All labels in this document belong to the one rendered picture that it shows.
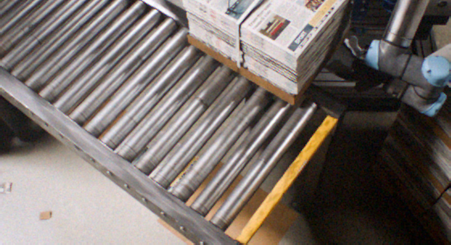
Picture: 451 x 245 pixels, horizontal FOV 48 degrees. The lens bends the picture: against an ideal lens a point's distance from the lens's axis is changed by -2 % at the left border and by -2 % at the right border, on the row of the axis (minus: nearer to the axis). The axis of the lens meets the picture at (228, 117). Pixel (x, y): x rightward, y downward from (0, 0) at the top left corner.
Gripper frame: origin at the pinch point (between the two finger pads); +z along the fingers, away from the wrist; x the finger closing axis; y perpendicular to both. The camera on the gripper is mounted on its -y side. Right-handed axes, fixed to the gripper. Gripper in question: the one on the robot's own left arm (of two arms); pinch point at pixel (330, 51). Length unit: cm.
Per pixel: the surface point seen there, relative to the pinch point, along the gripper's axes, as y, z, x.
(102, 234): -82, 50, 74
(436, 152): -25.3, -41.7, -4.3
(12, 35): -1, 86, 52
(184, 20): 0.1, 43.7, 16.2
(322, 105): 0.0, -7.9, 17.8
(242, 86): -0.2, 14.4, 25.6
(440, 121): -11.8, -37.6, -6.1
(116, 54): -1, 53, 38
